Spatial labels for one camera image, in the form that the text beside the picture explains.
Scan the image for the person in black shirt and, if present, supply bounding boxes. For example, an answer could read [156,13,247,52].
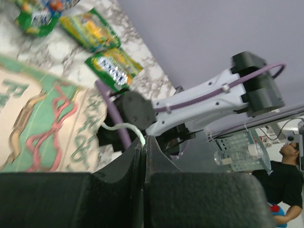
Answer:
[251,142,304,226]

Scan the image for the yellow green snack bag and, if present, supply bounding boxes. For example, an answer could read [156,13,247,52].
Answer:
[59,8,121,53]

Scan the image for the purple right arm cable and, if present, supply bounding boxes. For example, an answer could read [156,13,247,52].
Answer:
[95,62,286,145]

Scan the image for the green illustrated paper bag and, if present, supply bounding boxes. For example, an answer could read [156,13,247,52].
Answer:
[0,55,146,173]

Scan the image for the green Fox's candy bag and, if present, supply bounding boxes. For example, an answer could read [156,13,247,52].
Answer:
[85,48,143,92]

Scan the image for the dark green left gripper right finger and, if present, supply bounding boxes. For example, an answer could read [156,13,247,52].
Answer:
[144,136,276,228]

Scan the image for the blue M&M's candy packet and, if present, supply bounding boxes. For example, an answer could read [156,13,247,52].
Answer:
[42,0,80,12]

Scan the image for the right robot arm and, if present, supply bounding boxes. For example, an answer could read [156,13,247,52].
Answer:
[95,52,286,151]

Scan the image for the clear plastic bottle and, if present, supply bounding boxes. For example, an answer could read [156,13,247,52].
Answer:
[214,143,264,166]

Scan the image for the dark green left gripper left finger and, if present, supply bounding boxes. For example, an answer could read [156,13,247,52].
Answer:
[0,140,143,228]

